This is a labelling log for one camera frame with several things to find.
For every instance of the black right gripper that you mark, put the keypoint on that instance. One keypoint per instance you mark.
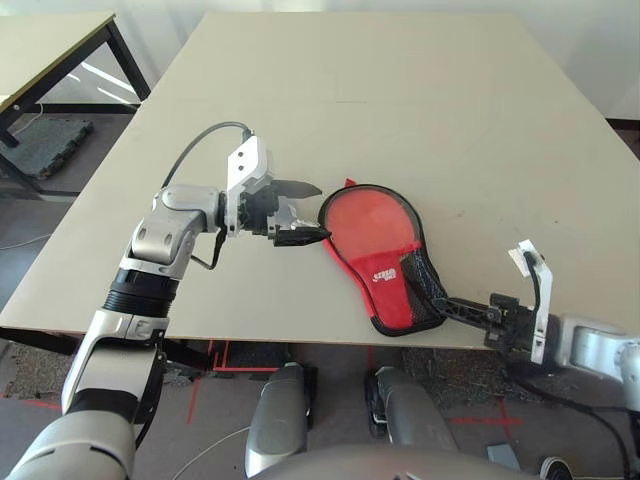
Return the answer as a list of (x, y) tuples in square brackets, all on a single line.
[(510, 325)]

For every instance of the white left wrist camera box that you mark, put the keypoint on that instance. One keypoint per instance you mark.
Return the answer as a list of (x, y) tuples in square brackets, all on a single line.
[(245, 160)]

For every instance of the clear plastic ball bag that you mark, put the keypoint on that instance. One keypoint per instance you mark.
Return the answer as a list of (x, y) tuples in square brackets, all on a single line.
[(290, 215)]

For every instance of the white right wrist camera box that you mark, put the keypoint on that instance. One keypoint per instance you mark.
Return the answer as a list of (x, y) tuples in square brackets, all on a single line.
[(542, 300)]

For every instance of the grey floor pedal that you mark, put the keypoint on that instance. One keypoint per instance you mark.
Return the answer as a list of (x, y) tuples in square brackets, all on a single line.
[(502, 454)]

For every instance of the black white sneaker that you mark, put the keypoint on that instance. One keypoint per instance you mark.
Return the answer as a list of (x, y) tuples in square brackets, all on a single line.
[(557, 470)]

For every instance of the black red paddle case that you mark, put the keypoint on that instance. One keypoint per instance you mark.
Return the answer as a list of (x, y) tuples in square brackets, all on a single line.
[(385, 285)]

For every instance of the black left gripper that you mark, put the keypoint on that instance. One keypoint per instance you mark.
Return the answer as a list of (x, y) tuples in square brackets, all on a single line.
[(257, 210)]

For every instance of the speckled grey floor mat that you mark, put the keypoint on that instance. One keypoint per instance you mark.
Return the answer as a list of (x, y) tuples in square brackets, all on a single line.
[(450, 372), (35, 370)]

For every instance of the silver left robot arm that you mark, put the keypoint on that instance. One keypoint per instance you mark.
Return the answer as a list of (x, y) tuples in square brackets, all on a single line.
[(165, 235)]

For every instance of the grey robot right leg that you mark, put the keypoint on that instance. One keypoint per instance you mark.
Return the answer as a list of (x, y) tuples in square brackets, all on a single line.
[(415, 415)]

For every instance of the grey robot torso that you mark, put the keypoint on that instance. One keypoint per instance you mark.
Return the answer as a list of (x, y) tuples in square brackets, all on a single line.
[(375, 465)]

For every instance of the grey robot left leg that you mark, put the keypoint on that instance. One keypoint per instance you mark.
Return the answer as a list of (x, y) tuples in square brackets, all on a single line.
[(277, 410)]

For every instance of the dark foam floor mat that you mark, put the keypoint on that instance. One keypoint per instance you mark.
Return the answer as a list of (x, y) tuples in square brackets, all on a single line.
[(45, 150)]

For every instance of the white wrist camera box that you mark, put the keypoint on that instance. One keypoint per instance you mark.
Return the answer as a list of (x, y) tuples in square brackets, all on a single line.
[(245, 160), (542, 300)]

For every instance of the grey robot leg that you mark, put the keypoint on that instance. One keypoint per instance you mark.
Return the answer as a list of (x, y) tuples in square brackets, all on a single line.
[(277, 410), (415, 415)]

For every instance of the side table with black frame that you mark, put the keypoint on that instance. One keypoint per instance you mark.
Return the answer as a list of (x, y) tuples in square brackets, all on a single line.
[(45, 50)]

